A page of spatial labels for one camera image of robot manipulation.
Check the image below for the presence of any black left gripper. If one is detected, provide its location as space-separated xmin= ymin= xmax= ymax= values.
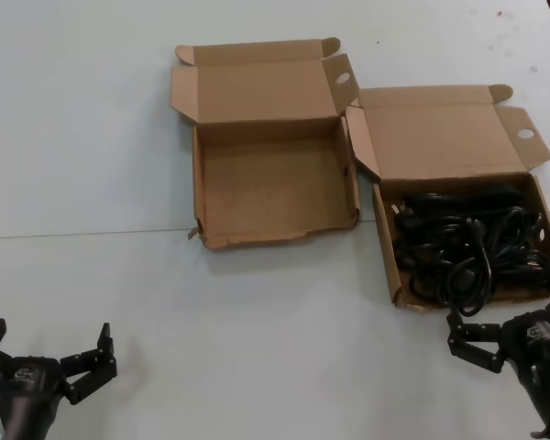
xmin=0 ymin=318 xmax=118 ymax=410

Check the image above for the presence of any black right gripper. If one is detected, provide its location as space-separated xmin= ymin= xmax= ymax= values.
xmin=446 ymin=272 xmax=550 ymax=381

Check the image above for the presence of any brown cardboard box intact rim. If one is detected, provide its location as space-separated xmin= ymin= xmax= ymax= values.
xmin=345 ymin=83 xmax=550 ymax=314

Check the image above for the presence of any brown cardboard box torn rim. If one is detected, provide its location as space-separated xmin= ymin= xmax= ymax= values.
xmin=169 ymin=37 xmax=362 ymax=252

